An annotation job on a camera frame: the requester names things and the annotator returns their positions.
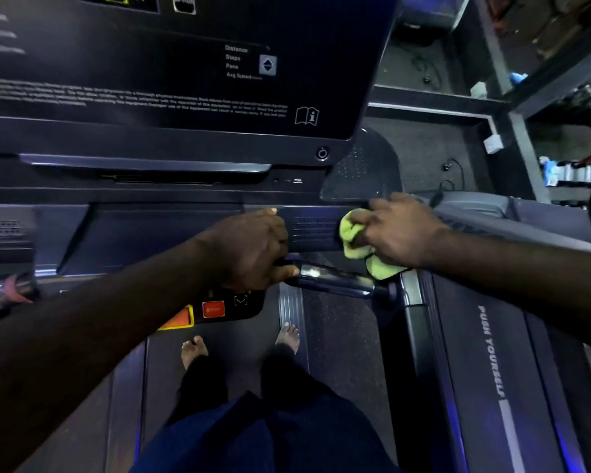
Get person's left foot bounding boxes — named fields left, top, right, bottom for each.
left=181, top=336, right=209, bottom=370

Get chrome treadmill handle grip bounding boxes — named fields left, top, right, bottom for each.
left=0, top=273, right=39, bottom=317
left=276, top=261, right=397, bottom=300

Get grey metal rack frame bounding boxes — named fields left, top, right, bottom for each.
left=367, top=0, right=591, bottom=203

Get person's right foot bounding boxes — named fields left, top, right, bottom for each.
left=275, top=322, right=300, bottom=356

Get person's black trousers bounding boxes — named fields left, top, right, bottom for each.
left=167, top=342, right=336, bottom=429

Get person's navy shirt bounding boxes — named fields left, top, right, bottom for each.
left=129, top=390, right=402, bottom=473

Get person's right forearm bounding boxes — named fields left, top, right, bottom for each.
left=426, top=224, right=591, bottom=357

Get row of chrome dumbbells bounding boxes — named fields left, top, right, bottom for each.
left=539, top=83, right=591, bottom=208

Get black treadmill console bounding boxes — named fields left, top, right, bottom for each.
left=0, top=0, right=405, bottom=333

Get person's right hand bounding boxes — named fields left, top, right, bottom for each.
left=347, top=192, right=453, bottom=269

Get person's left hand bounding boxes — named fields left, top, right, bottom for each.
left=197, top=208, right=300, bottom=291

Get black treadmill running belt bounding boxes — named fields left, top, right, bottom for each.
left=143, top=285, right=400, bottom=473

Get grey neighbouring treadmill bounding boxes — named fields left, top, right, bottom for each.
left=401, top=191, right=591, bottom=473

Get black floor cable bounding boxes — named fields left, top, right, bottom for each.
left=411, top=51, right=445, bottom=91

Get black power cable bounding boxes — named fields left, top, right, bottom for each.
left=428, top=157, right=467, bottom=208

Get red safety clip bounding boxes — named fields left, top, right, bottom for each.
left=4, top=274, right=34, bottom=305

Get green microfibre cloth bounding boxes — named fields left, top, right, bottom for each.
left=339, top=208, right=407, bottom=281

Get person's foot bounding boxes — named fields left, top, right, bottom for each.
left=181, top=336, right=209, bottom=370
left=275, top=322, right=300, bottom=356

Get person's left forearm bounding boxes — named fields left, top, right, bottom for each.
left=0, top=231, right=227, bottom=473

